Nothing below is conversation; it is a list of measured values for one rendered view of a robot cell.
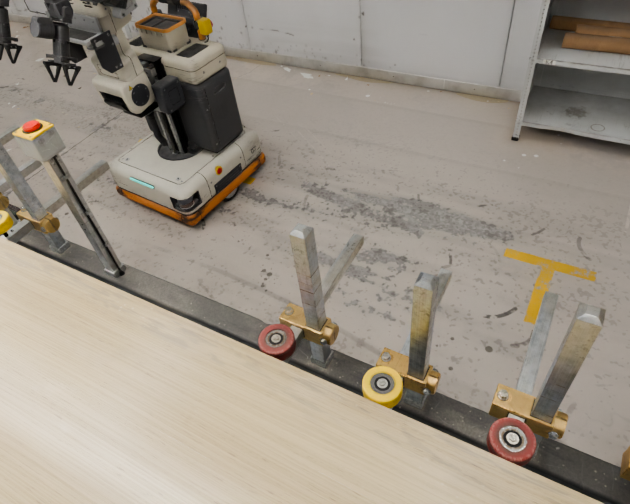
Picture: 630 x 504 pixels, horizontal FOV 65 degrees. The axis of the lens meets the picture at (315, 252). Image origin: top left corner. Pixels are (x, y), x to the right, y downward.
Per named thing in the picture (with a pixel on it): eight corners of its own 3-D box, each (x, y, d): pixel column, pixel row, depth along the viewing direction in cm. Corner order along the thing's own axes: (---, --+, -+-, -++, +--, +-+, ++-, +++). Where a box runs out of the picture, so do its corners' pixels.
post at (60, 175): (116, 264, 158) (48, 145, 126) (127, 269, 156) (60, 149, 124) (106, 274, 156) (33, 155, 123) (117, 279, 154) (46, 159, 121)
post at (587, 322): (519, 434, 109) (582, 298, 74) (536, 441, 107) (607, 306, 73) (515, 448, 107) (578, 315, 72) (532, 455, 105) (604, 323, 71)
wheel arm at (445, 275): (439, 277, 131) (440, 266, 128) (451, 281, 130) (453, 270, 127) (371, 417, 106) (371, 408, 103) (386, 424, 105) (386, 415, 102)
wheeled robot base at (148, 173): (193, 138, 330) (183, 105, 312) (269, 163, 302) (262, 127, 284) (117, 197, 294) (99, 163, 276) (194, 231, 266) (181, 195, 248)
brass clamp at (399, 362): (385, 356, 117) (385, 344, 113) (441, 378, 111) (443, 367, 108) (374, 377, 113) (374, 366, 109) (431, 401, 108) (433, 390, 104)
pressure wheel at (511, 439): (527, 485, 92) (541, 462, 84) (482, 481, 94) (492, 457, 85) (520, 443, 98) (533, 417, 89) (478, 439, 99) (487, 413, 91)
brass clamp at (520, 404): (495, 392, 104) (499, 380, 101) (563, 419, 99) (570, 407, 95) (487, 417, 101) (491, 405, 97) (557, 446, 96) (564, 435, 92)
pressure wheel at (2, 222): (1, 240, 157) (-20, 213, 149) (27, 232, 159) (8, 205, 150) (-1, 257, 152) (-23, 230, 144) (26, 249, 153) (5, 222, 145)
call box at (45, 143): (50, 144, 128) (34, 118, 122) (68, 150, 125) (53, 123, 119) (28, 159, 124) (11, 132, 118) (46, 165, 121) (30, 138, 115)
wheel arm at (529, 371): (541, 300, 119) (545, 289, 116) (556, 304, 118) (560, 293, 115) (491, 464, 94) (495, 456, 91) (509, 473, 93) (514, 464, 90)
